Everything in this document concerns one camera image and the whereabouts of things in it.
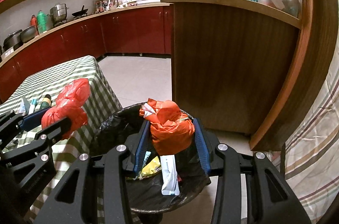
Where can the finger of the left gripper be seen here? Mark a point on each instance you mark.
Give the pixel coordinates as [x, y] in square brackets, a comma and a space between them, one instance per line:
[44, 141]
[13, 124]

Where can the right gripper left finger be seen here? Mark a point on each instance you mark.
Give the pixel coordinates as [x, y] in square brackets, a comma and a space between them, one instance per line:
[94, 188]

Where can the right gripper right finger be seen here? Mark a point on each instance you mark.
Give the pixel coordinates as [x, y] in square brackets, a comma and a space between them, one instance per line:
[269, 197]

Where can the teal white tube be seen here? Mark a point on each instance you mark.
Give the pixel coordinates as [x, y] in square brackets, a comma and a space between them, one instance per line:
[32, 106]

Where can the green label dark bottle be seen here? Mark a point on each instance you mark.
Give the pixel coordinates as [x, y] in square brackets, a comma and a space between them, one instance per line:
[46, 102]

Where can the red plastic bag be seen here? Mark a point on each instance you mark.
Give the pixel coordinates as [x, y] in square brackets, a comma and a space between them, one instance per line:
[69, 104]

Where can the yellow wrapper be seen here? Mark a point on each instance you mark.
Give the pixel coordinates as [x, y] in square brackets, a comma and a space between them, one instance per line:
[152, 168]

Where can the white pouch package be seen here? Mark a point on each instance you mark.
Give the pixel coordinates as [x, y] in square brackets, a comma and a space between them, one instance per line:
[170, 176]

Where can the orange plastic bag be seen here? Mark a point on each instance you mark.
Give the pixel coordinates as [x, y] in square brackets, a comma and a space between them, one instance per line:
[172, 130]

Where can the silver snack wrapper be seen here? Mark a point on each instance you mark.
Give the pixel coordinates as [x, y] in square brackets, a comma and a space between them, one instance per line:
[24, 106]

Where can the black trash bin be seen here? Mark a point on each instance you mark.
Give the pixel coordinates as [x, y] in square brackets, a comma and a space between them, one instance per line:
[144, 194]

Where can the green checkered tablecloth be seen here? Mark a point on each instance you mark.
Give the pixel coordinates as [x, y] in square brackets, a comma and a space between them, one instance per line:
[101, 103]

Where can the striped curtain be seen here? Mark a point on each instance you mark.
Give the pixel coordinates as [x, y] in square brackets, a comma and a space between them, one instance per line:
[311, 158]

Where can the red thermos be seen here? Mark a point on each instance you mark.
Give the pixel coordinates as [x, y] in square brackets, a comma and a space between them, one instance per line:
[34, 23]

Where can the green thermos bottle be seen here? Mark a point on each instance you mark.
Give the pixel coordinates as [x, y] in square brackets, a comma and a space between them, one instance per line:
[41, 22]

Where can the steel stock pot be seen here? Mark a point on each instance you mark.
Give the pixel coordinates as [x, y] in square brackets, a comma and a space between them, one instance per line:
[58, 13]

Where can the black wok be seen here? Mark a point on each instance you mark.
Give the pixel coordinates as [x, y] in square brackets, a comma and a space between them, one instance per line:
[82, 12]

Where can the dark red lower cabinets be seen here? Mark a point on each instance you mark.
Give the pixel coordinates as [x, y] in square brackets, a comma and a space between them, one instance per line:
[230, 58]

